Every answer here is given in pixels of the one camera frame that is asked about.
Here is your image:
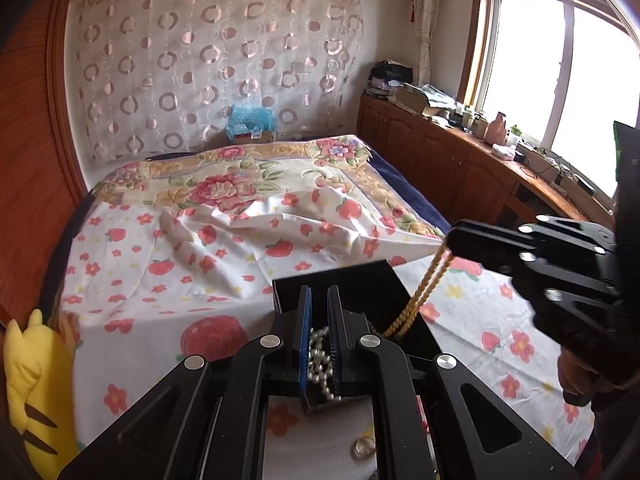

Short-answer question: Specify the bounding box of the small black box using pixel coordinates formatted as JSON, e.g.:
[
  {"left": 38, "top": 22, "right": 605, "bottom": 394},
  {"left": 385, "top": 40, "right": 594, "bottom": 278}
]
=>
[{"left": 570, "top": 172, "right": 597, "bottom": 197}]

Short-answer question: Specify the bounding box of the row of small bottles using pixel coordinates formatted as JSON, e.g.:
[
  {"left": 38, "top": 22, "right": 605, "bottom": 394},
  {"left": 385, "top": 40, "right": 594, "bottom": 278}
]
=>
[{"left": 459, "top": 105, "right": 488, "bottom": 137}]

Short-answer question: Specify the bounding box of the cardboard box with papers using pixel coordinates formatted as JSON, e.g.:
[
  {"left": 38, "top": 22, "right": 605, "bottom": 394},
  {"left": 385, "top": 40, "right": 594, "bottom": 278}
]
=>
[{"left": 395, "top": 82, "right": 458, "bottom": 119}]

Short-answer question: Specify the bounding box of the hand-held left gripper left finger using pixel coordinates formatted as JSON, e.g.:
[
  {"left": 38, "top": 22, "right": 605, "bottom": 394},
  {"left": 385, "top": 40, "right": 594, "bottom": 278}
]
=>
[{"left": 57, "top": 285, "right": 314, "bottom": 480}]

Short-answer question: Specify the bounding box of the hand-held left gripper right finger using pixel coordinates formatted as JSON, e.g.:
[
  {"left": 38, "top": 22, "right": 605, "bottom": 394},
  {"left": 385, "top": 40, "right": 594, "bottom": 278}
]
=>
[{"left": 327, "top": 285, "right": 581, "bottom": 480}]

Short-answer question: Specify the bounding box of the navy bed sheet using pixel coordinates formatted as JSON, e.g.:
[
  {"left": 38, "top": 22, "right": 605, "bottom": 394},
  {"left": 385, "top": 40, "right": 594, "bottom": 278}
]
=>
[{"left": 370, "top": 152, "right": 453, "bottom": 236}]

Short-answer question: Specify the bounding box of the strawberry print bed sheet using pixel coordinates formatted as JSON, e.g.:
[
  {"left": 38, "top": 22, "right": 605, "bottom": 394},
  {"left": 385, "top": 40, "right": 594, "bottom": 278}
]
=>
[{"left": 57, "top": 187, "right": 596, "bottom": 480}]

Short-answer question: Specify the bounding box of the wooden wardrobe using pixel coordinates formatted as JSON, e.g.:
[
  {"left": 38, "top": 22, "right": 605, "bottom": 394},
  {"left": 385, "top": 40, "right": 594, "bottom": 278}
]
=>
[{"left": 0, "top": 0, "right": 92, "bottom": 328}]

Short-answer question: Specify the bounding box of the floral blanket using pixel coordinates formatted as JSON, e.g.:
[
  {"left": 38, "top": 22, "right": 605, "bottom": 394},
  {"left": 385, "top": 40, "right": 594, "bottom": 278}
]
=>
[{"left": 87, "top": 135, "right": 446, "bottom": 241}]

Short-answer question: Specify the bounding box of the white pearl necklace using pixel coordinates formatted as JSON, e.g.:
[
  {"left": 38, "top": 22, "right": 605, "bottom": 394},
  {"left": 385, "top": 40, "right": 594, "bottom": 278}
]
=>
[{"left": 307, "top": 326, "right": 344, "bottom": 404}]

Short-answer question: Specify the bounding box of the blue plastic bag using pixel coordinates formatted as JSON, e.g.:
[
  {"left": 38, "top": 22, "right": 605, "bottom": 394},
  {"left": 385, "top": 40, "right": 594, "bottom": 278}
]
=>
[{"left": 225, "top": 104, "right": 278, "bottom": 141}]

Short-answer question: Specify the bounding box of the black jewelry box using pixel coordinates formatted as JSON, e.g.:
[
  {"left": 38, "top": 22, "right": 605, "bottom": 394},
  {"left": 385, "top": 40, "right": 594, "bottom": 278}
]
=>
[{"left": 271, "top": 259, "right": 443, "bottom": 416}]

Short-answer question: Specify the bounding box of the yellow bead necklace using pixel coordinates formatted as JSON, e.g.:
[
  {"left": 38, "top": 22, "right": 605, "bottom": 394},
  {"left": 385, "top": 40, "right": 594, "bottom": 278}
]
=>
[{"left": 382, "top": 240, "right": 458, "bottom": 341}]

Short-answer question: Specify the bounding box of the patterned window curtain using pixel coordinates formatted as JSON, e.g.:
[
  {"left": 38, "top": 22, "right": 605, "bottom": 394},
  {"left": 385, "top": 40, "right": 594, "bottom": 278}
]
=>
[{"left": 412, "top": 0, "right": 458, "bottom": 90}]

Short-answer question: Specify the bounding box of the yellow plush toy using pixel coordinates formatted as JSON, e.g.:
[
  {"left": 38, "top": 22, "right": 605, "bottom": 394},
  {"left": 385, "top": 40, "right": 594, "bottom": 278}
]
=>
[{"left": 2, "top": 308, "right": 79, "bottom": 466}]

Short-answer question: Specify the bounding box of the pink bottle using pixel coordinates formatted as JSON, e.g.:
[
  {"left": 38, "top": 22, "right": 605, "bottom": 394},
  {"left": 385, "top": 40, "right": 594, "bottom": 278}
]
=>
[{"left": 484, "top": 112, "right": 509, "bottom": 145}]

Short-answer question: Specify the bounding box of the white box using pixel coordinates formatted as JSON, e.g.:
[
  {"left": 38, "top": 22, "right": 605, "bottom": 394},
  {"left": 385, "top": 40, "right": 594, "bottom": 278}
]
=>
[{"left": 520, "top": 147, "right": 566, "bottom": 184}]

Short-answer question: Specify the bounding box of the person's right hand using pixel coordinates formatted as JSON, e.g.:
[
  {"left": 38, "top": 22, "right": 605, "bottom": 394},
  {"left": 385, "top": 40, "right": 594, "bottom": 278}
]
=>
[{"left": 556, "top": 347, "right": 608, "bottom": 406}]

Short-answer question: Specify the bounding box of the circle pattern wall curtain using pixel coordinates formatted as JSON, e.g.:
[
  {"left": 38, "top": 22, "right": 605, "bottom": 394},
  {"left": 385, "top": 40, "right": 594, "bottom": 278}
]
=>
[{"left": 70, "top": 0, "right": 364, "bottom": 163}]

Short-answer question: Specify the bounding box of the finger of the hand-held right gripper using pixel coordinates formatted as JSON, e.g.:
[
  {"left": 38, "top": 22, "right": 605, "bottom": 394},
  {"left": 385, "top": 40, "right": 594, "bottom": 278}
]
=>
[
  {"left": 447, "top": 215, "right": 618, "bottom": 249},
  {"left": 450, "top": 245, "right": 626, "bottom": 348}
]

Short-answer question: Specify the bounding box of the window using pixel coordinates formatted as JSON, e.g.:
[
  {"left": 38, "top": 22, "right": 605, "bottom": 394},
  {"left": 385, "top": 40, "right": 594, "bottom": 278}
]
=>
[{"left": 457, "top": 0, "right": 640, "bottom": 206}]

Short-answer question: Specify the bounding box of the wooden cabinet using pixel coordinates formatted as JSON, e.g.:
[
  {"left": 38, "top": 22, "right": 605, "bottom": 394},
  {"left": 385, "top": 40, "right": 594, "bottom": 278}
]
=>
[{"left": 357, "top": 92, "right": 617, "bottom": 233}]

